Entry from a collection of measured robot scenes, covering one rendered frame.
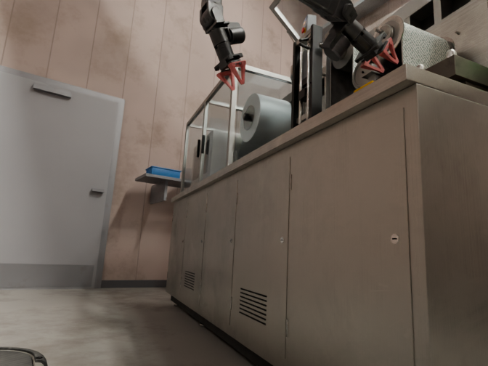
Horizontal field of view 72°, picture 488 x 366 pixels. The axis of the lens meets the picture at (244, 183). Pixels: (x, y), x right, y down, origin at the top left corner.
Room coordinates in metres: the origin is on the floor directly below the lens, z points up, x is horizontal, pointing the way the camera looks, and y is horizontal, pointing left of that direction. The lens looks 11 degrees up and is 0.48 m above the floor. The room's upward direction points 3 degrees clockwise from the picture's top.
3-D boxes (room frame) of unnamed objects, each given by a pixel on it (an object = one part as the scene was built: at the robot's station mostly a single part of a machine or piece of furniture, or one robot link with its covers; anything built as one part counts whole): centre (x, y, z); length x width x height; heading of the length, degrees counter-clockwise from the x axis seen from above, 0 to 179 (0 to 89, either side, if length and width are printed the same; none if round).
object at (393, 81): (1.96, -0.15, 0.88); 2.52 x 0.66 x 0.04; 23
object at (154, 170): (3.76, 0.92, 1.27); 0.35 x 0.24 x 0.11; 123
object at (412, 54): (1.07, -0.62, 1.11); 0.23 x 0.01 x 0.18; 113
